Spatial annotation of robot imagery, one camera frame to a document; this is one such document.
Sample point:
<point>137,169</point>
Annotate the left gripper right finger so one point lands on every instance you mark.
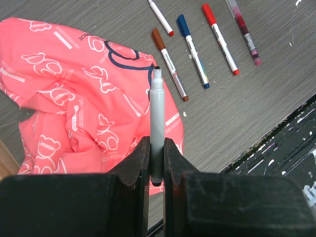
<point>201,204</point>

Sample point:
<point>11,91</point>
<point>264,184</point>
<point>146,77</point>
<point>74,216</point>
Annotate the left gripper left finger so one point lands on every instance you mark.
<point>112,204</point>

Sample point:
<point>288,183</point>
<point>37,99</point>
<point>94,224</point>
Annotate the white pen crosswise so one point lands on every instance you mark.
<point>157,116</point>

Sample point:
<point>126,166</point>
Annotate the white pen brown cap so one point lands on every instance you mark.
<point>162,48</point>

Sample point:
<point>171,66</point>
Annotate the short white pen red tip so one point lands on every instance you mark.
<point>222,43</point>

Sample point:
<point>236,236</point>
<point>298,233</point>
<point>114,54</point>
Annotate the dark red capped pen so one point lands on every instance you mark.
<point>236,13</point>

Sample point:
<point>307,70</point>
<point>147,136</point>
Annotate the wooden rack base tray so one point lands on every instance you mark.
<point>8,164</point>

